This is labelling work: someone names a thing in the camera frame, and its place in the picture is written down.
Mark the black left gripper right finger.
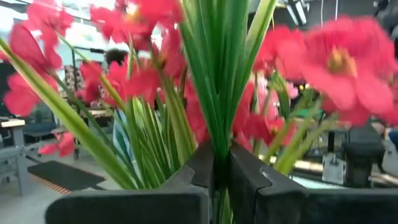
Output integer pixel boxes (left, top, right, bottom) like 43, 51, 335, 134
229, 142, 398, 224

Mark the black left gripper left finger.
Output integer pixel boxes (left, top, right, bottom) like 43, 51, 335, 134
45, 141, 216, 224

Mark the red artificial flower bunch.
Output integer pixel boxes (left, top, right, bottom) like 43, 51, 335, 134
0, 0, 398, 224

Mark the grey metal mounting plate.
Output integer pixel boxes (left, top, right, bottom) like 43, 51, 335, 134
322, 152, 346, 186

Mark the black floor mat striped edge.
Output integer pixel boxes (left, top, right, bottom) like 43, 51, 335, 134
27, 160, 106, 195

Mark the long grey desk wooden top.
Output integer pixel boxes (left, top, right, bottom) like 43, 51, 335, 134
74, 107, 116, 159

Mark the grey mesh office chair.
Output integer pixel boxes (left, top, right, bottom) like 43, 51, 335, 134
23, 102, 60, 139

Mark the maroon patterned cloth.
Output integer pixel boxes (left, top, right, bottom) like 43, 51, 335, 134
62, 63, 105, 108

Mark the person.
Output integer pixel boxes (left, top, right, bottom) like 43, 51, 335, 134
104, 48, 137, 162

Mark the black overhead camera frame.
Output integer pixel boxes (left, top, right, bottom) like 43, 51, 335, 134
70, 45, 108, 82

